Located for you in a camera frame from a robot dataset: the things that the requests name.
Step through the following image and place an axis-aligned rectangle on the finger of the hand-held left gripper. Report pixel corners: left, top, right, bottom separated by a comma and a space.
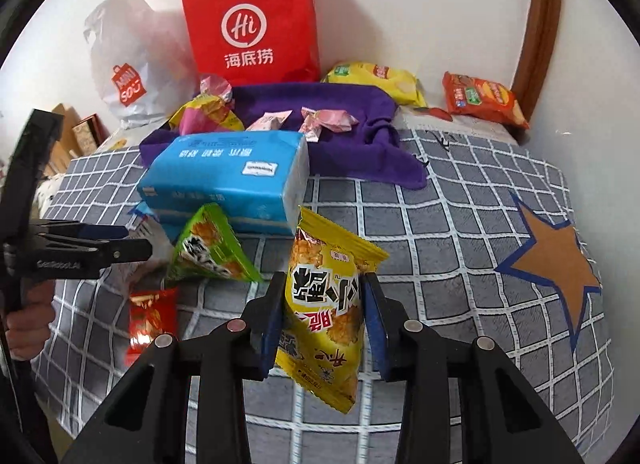
80, 224, 132, 241
96, 238, 154, 264

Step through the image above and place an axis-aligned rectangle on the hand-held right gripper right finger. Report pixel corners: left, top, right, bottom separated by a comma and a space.
361, 271, 586, 464

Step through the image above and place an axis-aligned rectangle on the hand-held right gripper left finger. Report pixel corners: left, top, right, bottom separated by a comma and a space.
60, 271, 288, 464

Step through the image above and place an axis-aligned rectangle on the pink candy packet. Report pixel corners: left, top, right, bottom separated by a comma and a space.
200, 73, 235, 108
300, 107, 360, 142
245, 109, 293, 132

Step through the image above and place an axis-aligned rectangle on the person's left hand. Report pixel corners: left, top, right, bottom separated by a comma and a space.
5, 279, 57, 361

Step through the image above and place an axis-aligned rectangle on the brown cardboard box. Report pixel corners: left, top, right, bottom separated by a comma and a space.
42, 103, 83, 177

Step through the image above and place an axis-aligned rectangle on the dark red box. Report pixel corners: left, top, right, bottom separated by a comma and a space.
72, 114, 110, 154

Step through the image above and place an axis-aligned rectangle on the red snack packet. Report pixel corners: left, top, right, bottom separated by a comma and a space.
127, 288, 179, 367

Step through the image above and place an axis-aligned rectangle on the green snack packet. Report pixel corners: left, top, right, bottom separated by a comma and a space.
166, 203, 263, 284

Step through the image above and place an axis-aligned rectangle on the blue tissue pack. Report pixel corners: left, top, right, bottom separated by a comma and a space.
136, 131, 311, 224
142, 203, 297, 237

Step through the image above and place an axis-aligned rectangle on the grey checked blanket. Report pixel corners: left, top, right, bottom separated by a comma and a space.
30, 127, 613, 464

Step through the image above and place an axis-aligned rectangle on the yellow pink snack packet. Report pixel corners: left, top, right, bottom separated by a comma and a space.
168, 94, 246, 134

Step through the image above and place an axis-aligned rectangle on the white plastic bag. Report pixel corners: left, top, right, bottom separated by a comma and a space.
82, 0, 201, 130

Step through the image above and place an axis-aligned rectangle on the purple cloth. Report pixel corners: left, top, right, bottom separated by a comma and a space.
139, 83, 428, 190

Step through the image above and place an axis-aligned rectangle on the yellow chip bag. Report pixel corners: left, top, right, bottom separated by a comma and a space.
320, 61, 428, 108

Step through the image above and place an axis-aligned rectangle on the orange chip bag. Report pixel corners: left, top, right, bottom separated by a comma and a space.
442, 72, 530, 130

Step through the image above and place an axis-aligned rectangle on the brown wooden trim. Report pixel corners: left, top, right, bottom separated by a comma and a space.
510, 0, 565, 105

